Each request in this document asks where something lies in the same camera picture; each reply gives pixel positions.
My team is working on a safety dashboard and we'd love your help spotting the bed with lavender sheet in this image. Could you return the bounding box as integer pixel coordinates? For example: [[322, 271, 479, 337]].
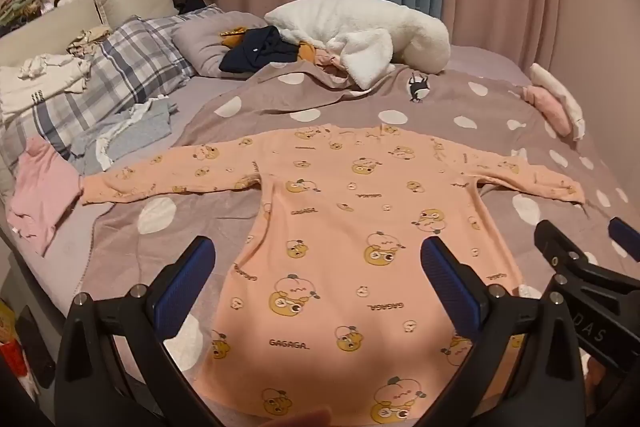
[[0, 42, 551, 408]]

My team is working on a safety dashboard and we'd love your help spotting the white clothes pile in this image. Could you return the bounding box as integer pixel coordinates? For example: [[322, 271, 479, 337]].
[[0, 53, 92, 118]]

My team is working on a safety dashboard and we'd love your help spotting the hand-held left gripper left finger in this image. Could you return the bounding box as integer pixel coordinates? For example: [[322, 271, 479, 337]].
[[54, 235, 221, 427]]

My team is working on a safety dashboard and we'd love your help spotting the pink folded cloth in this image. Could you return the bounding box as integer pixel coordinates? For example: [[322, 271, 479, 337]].
[[522, 85, 574, 138]]

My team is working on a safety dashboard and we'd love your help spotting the pink garment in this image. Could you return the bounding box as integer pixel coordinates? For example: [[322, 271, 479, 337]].
[[7, 137, 84, 257]]

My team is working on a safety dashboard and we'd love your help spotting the mauve polka dot blanket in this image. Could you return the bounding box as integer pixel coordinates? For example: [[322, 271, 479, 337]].
[[82, 59, 633, 388]]

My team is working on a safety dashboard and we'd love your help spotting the grey-blue garment with lace trim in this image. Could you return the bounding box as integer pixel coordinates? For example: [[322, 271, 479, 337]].
[[70, 98, 179, 174]]

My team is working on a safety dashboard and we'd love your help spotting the plaid pillow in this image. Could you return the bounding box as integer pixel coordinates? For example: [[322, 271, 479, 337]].
[[0, 14, 197, 164]]

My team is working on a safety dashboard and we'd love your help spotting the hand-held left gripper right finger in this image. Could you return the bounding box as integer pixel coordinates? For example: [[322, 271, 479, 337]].
[[419, 236, 586, 427]]

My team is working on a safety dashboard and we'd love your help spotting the white plush blanket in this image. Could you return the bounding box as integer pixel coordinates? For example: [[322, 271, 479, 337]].
[[264, 0, 451, 90]]

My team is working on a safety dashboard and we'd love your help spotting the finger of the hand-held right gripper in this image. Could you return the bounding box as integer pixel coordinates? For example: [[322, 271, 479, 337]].
[[607, 217, 640, 262], [533, 219, 601, 280]]

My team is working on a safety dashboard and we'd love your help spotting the beige patterned cloth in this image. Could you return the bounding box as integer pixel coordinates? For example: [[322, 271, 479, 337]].
[[66, 25, 114, 56]]

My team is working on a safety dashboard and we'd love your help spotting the mustard yellow item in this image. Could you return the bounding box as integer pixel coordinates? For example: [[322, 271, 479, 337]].
[[219, 26, 249, 48]]

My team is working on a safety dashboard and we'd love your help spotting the pink frilly cloth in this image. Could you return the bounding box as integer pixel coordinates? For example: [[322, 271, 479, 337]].
[[315, 49, 352, 74]]

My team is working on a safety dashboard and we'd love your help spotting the colourful packet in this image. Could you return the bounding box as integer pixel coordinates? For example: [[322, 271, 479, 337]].
[[0, 299, 22, 380]]

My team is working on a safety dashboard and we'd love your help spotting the beige headboard cushion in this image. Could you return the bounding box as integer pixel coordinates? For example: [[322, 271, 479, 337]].
[[0, 0, 107, 66], [94, 0, 182, 30]]

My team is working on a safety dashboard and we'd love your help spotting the green floral cloth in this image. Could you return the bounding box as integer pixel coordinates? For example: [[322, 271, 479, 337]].
[[0, 0, 52, 28]]

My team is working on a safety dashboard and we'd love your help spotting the orange cartoon print pajama top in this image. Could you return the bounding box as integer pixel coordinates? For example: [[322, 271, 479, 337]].
[[80, 123, 586, 425]]

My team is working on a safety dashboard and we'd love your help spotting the navy garment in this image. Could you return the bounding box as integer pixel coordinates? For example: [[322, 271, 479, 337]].
[[219, 26, 303, 75]]

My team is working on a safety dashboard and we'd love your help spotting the grey pillow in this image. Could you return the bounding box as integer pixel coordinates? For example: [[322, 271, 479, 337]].
[[172, 4, 271, 78]]

